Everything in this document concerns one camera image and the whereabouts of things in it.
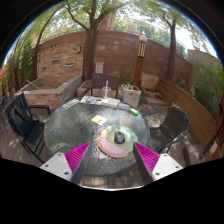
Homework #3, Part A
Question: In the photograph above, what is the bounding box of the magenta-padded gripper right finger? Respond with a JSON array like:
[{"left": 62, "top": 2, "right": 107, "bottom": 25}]
[{"left": 132, "top": 141, "right": 184, "bottom": 186}]

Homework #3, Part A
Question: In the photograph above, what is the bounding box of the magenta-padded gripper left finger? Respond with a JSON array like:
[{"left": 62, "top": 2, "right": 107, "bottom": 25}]
[{"left": 39, "top": 141, "right": 92, "bottom": 185}]

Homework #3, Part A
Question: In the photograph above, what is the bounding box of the grey computer mouse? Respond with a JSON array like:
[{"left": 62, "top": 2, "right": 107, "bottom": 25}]
[{"left": 113, "top": 130, "right": 126, "bottom": 145}]

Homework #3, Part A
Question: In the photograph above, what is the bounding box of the green and pink mouse pad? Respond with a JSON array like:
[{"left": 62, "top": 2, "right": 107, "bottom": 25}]
[{"left": 97, "top": 124, "right": 139, "bottom": 159}]

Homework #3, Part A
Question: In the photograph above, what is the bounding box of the dark wicker chair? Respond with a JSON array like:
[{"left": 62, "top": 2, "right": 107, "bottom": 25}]
[{"left": 141, "top": 105, "right": 191, "bottom": 154}]

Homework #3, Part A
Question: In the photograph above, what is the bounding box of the black slatted patio chair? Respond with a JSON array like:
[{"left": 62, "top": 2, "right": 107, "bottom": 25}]
[{"left": 4, "top": 92, "right": 52, "bottom": 164}]

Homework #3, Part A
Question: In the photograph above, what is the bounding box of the yellow card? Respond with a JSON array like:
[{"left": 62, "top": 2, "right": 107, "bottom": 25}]
[{"left": 90, "top": 114, "right": 108, "bottom": 126}]

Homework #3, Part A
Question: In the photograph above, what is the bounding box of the green bottle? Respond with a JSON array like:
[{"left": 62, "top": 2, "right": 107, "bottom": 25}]
[{"left": 128, "top": 107, "right": 140, "bottom": 117}]

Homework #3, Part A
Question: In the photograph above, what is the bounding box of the colourful magazine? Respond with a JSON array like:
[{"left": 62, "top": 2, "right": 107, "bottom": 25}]
[{"left": 80, "top": 95, "right": 104, "bottom": 106}]

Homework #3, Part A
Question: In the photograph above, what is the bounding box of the thin closed book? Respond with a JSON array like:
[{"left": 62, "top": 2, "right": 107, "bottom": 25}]
[{"left": 117, "top": 102, "right": 131, "bottom": 112}]

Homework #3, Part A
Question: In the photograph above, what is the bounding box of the white planter box with plants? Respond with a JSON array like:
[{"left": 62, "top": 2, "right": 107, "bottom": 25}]
[{"left": 120, "top": 83, "right": 142, "bottom": 109}]

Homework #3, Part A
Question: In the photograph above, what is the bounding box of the open white book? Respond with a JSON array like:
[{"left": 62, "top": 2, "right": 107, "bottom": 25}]
[{"left": 100, "top": 96, "right": 121, "bottom": 109}]

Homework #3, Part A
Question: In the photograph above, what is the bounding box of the beige stone block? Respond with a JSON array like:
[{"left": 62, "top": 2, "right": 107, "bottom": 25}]
[{"left": 140, "top": 73, "right": 160, "bottom": 92}]

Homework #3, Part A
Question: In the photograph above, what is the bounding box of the clear plastic cup with straw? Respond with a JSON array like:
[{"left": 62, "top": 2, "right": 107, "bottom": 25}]
[{"left": 101, "top": 79, "right": 112, "bottom": 99}]

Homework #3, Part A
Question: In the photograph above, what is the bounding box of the dark wooden chair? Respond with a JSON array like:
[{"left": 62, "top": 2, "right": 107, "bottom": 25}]
[{"left": 81, "top": 73, "right": 120, "bottom": 98}]

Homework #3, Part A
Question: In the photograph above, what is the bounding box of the slim tree trunk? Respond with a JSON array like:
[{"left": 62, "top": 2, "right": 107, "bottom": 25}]
[{"left": 163, "top": 16, "right": 178, "bottom": 82}]

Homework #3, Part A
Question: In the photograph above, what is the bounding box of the large tree trunk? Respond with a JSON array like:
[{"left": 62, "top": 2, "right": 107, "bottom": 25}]
[{"left": 63, "top": 0, "right": 114, "bottom": 81}]

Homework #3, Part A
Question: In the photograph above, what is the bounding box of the wooden garden lamp post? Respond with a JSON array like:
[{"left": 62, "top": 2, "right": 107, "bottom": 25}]
[{"left": 133, "top": 34, "right": 148, "bottom": 88}]

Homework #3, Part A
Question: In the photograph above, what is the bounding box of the grey wall box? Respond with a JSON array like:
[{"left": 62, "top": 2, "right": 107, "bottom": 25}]
[{"left": 95, "top": 61, "right": 105, "bottom": 74}]

